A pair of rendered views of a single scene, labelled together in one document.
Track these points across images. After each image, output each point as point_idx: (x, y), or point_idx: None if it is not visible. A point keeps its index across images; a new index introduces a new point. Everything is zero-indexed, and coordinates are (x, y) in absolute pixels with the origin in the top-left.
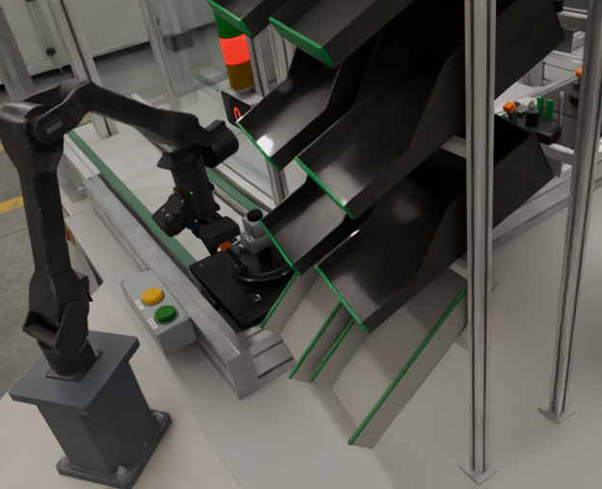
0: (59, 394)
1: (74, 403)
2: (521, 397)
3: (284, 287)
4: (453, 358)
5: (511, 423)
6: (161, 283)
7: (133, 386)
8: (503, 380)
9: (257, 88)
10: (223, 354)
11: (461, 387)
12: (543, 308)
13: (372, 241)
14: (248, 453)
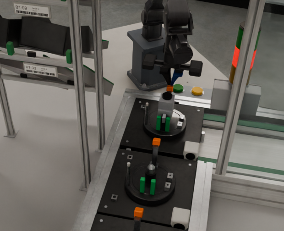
0: (141, 30)
1: (133, 30)
2: (6, 166)
3: (139, 119)
4: (48, 168)
5: (6, 154)
6: (204, 98)
7: (140, 59)
8: (19, 169)
9: (231, 89)
10: (130, 89)
11: (36, 157)
12: (17, 222)
13: None
14: None
